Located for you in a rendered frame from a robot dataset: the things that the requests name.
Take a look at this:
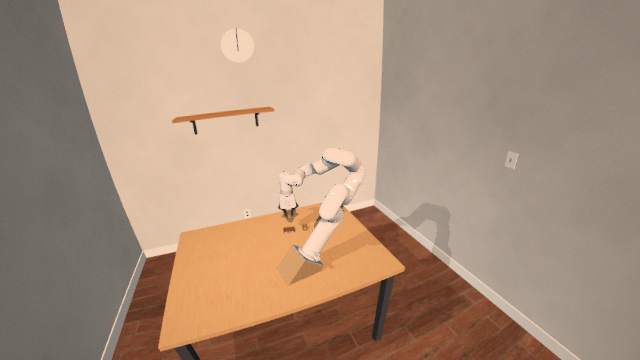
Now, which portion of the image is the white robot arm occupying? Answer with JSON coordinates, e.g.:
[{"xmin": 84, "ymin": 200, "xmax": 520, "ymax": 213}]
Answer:
[{"xmin": 278, "ymin": 148, "xmax": 365, "ymax": 262}]

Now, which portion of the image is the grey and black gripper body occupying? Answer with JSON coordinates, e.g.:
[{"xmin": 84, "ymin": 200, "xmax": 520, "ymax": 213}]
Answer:
[{"xmin": 280, "ymin": 192, "xmax": 296, "ymax": 209}]

